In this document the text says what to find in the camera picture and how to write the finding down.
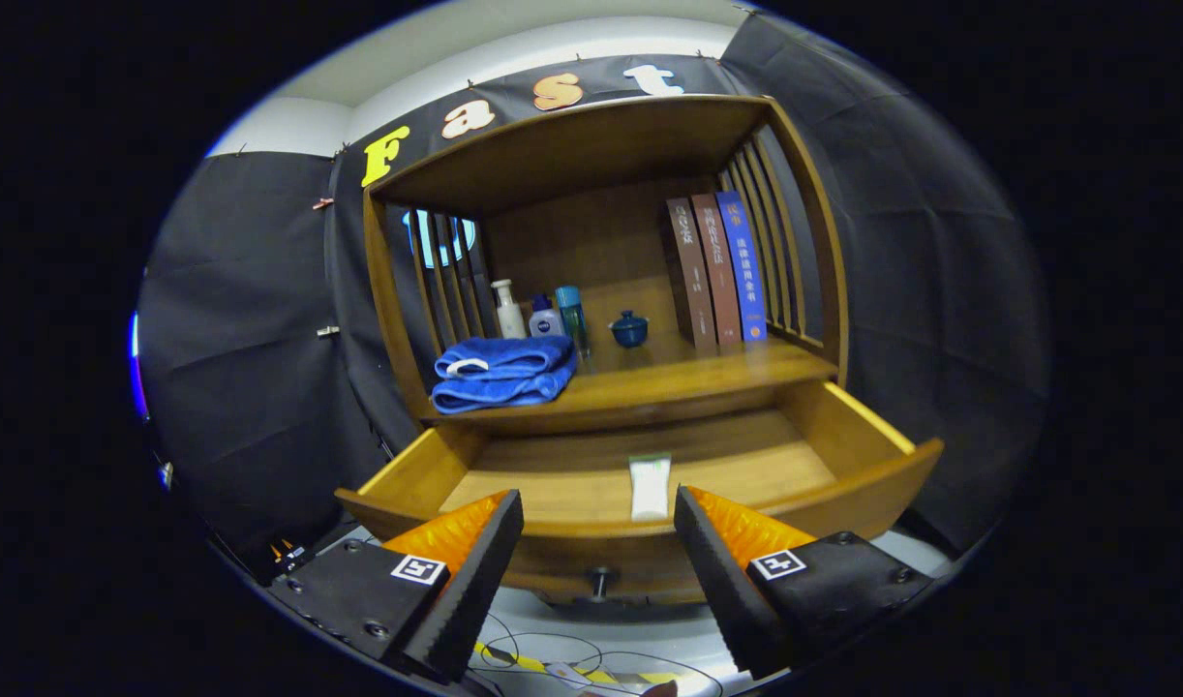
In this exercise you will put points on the blue book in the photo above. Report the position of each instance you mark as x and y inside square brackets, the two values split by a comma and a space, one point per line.
[743, 261]

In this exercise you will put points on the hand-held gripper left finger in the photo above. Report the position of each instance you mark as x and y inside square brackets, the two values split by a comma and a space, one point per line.
[475, 581]

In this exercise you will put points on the teal bottle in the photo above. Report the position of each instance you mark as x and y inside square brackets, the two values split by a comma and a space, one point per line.
[570, 310]

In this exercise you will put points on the wooden cabinet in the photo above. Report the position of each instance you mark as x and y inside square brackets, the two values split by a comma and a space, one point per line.
[572, 145]

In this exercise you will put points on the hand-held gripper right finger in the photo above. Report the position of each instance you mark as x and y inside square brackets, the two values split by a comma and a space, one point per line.
[722, 581]

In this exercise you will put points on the black backdrop cloth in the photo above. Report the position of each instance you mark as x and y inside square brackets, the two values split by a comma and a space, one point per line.
[243, 339]

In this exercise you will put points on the white bottle with blue cap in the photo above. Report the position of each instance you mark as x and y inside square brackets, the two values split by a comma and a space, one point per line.
[545, 321]

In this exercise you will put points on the folded blue towel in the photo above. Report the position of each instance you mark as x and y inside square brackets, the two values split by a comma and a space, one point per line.
[504, 373]

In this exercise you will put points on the blue lidded cup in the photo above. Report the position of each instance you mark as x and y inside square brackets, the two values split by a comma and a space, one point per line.
[628, 332]

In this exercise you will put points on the white pump bottle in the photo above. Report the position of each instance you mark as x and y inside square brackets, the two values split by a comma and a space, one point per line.
[509, 315]

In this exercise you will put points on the wooden drawer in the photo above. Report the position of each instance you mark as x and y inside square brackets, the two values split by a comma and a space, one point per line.
[553, 484]

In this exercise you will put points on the reddish brown book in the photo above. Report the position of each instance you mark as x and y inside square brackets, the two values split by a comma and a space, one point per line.
[719, 271]

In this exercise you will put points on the white tube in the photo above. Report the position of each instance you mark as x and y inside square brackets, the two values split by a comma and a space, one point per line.
[650, 489]

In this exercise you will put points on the dark brown book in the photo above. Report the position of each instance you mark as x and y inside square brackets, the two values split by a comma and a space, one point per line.
[693, 276]

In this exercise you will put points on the wooden countertop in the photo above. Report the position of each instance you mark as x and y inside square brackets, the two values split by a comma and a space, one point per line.
[669, 373]

